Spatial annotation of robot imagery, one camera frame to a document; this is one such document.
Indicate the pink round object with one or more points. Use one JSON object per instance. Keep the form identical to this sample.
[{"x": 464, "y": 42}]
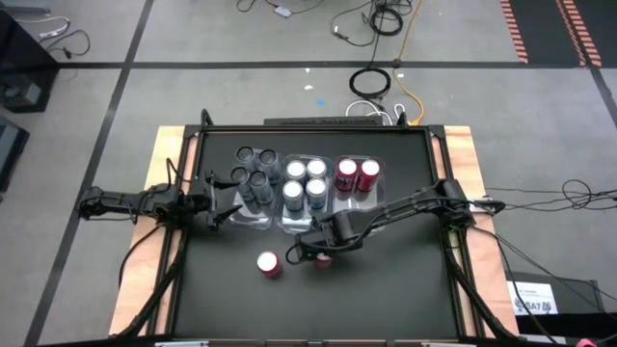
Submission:
[{"x": 585, "y": 343}]

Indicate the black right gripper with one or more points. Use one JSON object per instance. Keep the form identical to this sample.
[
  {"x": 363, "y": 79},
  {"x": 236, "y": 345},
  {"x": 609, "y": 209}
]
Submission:
[{"x": 337, "y": 231}]

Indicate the dark grey case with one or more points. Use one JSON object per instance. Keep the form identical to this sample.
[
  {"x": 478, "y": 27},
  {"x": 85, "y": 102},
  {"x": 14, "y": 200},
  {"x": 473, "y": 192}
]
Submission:
[{"x": 9, "y": 149}]

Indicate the light wooden side board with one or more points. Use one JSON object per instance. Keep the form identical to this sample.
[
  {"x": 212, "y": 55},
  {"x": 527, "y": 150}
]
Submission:
[
  {"x": 149, "y": 250},
  {"x": 460, "y": 137}
]

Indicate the black cabinet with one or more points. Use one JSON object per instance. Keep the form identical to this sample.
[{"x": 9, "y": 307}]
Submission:
[{"x": 19, "y": 48}]

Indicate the white and blue Spindrift can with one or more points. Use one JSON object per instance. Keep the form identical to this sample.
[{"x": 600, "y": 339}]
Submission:
[
  {"x": 296, "y": 170},
  {"x": 316, "y": 168},
  {"x": 293, "y": 190},
  {"x": 316, "y": 188}
]

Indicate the red Fanta strawberry soda can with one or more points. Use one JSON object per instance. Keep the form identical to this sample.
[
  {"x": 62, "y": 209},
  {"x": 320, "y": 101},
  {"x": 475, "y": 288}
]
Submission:
[
  {"x": 369, "y": 168},
  {"x": 347, "y": 168},
  {"x": 324, "y": 262},
  {"x": 267, "y": 261}
]

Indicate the black box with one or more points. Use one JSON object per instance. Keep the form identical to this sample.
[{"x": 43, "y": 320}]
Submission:
[{"x": 578, "y": 299}]

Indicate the black power strip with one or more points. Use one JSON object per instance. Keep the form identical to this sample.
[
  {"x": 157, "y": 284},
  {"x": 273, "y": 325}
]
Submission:
[{"x": 277, "y": 121}]

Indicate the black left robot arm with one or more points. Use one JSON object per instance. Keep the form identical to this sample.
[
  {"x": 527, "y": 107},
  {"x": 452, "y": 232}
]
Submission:
[{"x": 120, "y": 202}]

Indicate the black floor mat orange stripes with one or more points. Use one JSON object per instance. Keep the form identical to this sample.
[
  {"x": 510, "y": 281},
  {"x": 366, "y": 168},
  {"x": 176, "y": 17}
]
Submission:
[{"x": 544, "y": 29}]

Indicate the clear plastic bin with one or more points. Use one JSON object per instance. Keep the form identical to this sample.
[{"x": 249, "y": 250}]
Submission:
[
  {"x": 246, "y": 219},
  {"x": 303, "y": 226},
  {"x": 356, "y": 207}
]

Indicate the grey power adapter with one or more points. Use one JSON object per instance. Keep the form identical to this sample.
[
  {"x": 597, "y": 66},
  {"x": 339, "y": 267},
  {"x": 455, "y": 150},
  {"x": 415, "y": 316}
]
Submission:
[{"x": 283, "y": 11}]

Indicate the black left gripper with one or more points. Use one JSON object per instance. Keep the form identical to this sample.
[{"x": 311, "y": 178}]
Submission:
[{"x": 198, "y": 202}]

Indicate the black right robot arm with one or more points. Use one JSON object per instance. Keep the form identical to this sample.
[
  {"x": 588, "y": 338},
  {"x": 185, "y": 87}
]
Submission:
[{"x": 405, "y": 205}]

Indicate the white paper label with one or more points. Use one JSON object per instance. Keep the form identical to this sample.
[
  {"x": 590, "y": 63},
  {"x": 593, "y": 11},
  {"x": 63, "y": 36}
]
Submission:
[{"x": 530, "y": 294}]

